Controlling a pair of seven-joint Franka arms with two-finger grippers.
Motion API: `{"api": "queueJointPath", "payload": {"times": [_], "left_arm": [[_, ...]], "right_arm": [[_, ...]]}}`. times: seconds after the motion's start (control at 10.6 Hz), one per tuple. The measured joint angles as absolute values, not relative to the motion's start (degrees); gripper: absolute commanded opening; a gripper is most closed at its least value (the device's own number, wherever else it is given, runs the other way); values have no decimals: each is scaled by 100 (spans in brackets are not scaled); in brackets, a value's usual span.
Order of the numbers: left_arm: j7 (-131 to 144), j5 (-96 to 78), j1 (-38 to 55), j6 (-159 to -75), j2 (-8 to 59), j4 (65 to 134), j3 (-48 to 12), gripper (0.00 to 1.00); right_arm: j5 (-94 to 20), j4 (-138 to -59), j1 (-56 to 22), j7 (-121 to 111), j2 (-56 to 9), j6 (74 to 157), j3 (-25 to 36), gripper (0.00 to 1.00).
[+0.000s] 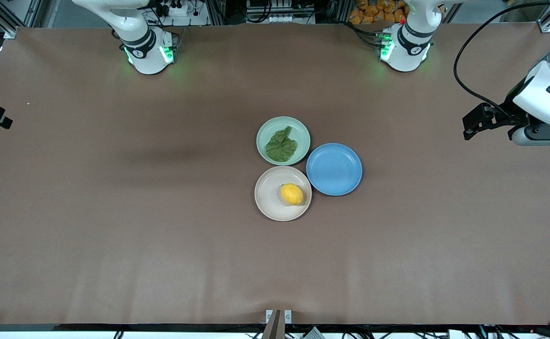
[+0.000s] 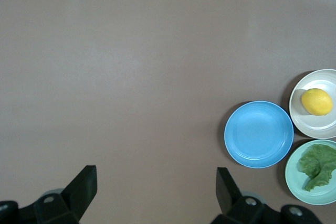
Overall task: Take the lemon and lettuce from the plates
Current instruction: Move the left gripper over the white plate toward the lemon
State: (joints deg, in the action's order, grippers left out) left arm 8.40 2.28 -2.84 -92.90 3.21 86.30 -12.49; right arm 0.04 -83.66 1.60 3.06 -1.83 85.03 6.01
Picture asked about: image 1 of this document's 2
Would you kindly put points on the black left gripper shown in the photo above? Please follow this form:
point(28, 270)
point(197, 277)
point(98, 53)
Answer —
point(509, 111)

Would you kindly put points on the yellow lemon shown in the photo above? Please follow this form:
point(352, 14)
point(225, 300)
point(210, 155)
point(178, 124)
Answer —
point(292, 194)

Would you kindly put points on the green lettuce leaf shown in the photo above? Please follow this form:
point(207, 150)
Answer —
point(280, 147)

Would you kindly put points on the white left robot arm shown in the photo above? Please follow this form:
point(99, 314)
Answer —
point(409, 44)

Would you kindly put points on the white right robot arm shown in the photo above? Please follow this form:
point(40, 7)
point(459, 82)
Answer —
point(145, 44)

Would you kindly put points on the orange snack bag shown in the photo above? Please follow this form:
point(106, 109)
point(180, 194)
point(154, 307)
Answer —
point(376, 12)

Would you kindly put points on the blue plate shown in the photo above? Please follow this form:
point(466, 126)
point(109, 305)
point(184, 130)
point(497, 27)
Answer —
point(334, 169)

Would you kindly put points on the light green plate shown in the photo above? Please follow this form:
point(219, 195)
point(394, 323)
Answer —
point(298, 132)

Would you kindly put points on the white power strip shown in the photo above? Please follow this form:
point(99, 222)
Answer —
point(175, 8)

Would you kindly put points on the beige plate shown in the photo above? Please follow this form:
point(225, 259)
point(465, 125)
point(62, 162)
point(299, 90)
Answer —
point(270, 195)

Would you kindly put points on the metal table edge bracket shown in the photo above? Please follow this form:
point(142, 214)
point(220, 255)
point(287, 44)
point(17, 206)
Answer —
point(288, 316)

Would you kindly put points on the brown wooden post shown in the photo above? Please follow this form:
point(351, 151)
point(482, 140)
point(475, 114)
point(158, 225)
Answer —
point(273, 327)

